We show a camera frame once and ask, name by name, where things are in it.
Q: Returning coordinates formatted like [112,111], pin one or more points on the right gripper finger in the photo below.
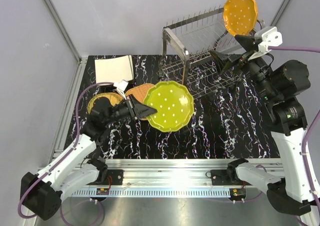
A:
[248,43]
[222,61]

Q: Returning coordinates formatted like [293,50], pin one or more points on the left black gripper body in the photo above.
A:
[129,104]

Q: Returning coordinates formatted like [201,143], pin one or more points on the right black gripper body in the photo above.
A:
[244,63]

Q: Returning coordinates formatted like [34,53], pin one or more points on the orange scalloped plate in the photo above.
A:
[240,16]

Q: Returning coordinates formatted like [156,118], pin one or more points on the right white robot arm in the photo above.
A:
[296,192]

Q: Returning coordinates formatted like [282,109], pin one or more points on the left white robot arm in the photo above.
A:
[44,192]

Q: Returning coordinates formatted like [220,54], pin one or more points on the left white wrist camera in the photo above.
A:
[121,87]

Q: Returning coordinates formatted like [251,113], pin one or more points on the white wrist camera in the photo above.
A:
[266,37]
[121,87]

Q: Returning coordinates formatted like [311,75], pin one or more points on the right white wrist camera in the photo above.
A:
[266,37]

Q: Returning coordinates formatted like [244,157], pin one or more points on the steel wire dish rack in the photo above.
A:
[185,52]

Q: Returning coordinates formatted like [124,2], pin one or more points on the aluminium mounting rail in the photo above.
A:
[182,172]

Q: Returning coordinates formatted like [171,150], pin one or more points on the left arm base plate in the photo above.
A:
[115,177]

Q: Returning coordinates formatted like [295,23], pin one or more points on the slotted cable duct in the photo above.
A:
[95,192]

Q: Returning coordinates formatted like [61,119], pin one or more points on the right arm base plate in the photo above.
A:
[220,178]

